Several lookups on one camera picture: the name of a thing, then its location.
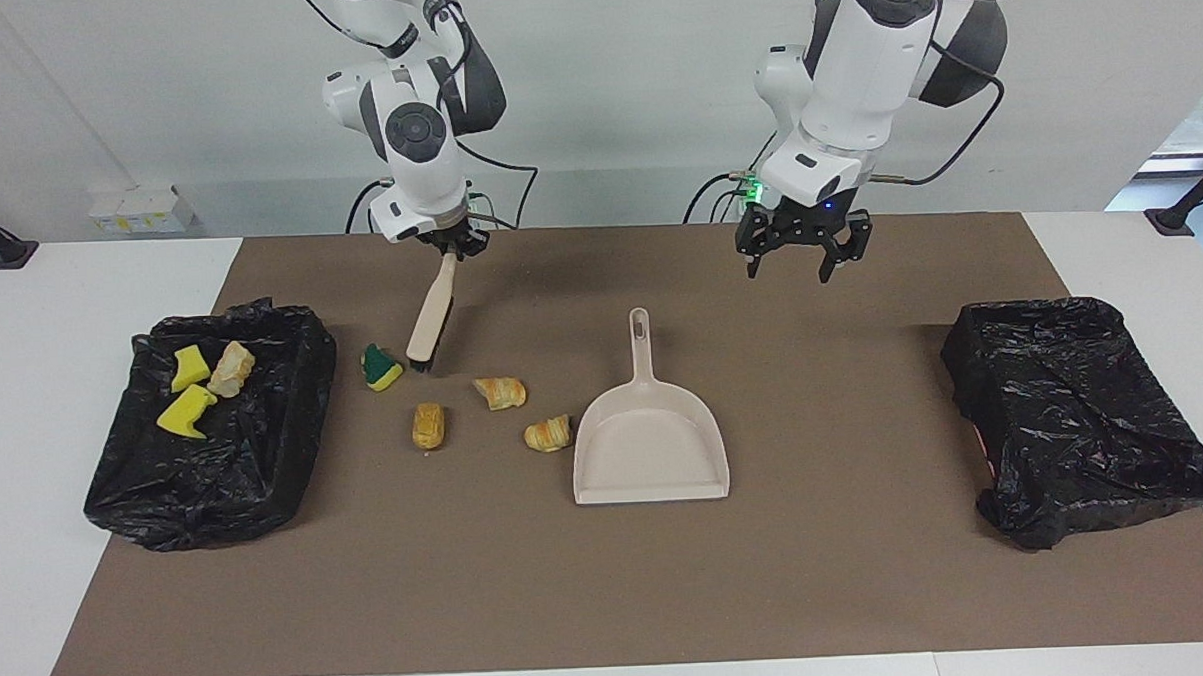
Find oval golden toy bread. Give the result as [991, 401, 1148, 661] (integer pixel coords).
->
[411, 401, 448, 452]

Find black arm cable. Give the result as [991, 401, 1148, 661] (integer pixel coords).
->
[295, 0, 542, 239]
[865, 0, 1014, 186]

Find white power socket boxes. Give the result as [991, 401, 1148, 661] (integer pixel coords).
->
[88, 184, 199, 237]

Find brown table mat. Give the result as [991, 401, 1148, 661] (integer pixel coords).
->
[33, 204, 1203, 676]

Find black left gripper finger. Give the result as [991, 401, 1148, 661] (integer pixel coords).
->
[817, 213, 875, 283]
[736, 217, 778, 277]

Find pale toy bread piece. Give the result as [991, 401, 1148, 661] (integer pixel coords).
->
[206, 340, 257, 400]

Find beige hand brush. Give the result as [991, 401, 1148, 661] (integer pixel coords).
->
[401, 253, 462, 374]

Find black base cable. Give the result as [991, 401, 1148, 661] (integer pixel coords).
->
[679, 127, 780, 224]
[344, 178, 399, 235]

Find green and yellow sponge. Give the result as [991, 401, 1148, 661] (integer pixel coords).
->
[360, 342, 405, 393]
[155, 383, 220, 442]

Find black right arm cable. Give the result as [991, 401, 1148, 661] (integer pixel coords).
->
[295, 0, 542, 239]

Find beige plastic dustpan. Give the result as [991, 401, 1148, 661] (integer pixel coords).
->
[568, 305, 731, 506]

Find toy croissant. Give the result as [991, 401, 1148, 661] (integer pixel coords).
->
[522, 414, 575, 454]
[473, 376, 528, 412]

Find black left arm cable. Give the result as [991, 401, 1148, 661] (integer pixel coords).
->
[865, 0, 1014, 186]

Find bin with black bag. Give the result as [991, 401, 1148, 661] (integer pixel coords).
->
[938, 292, 1203, 555]
[77, 295, 345, 555]

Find small yellow sponge piece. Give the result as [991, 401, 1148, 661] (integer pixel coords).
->
[170, 344, 212, 392]

